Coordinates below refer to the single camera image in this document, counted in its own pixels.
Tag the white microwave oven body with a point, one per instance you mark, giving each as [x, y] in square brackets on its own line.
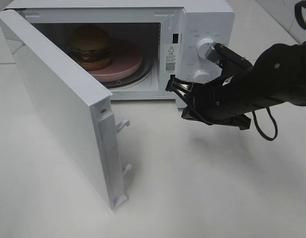
[150, 24]

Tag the white warning label sticker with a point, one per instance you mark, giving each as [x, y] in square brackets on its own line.
[171, 53]

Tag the pink round plate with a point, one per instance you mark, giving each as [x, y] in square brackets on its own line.
[127, 58]

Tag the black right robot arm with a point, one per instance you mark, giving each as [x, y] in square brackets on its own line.
[277, 76]

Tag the burger with lettuce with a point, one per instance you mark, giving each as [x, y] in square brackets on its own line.
[90, 47]

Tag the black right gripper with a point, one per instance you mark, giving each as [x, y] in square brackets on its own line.
[220, 102]

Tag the white round knob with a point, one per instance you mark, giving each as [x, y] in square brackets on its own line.
[204, 44]
[201, 76]

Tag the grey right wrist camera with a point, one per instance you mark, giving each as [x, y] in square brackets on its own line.
[226, 59]

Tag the glass microwave turntable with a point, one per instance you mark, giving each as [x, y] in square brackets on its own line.
[138, 75]

